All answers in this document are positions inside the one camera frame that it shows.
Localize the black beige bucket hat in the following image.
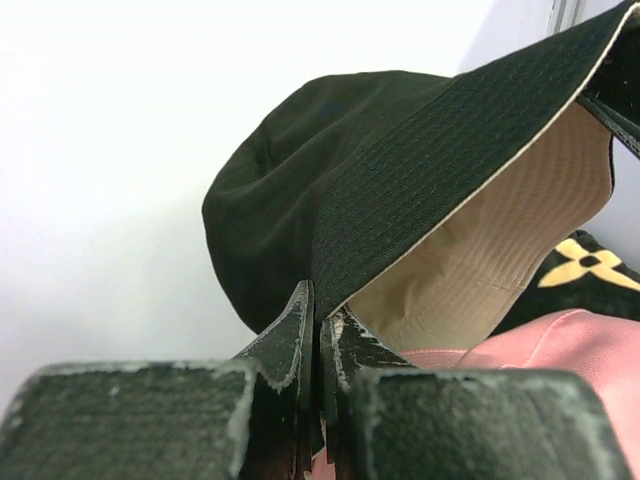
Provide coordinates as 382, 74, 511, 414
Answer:
202, 1, 639, 351

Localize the black floral blanket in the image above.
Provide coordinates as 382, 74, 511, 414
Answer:
492, 230, 639, 335

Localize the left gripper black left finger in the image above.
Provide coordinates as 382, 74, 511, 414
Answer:
1, 282, 314, 479

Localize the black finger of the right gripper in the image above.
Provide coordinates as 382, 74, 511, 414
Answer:
578, 14, 640, 158

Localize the right aluminium frame post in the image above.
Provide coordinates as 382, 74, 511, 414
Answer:
546, 0, 583, 36

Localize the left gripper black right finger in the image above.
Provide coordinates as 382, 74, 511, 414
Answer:
319, 304, 634, 480

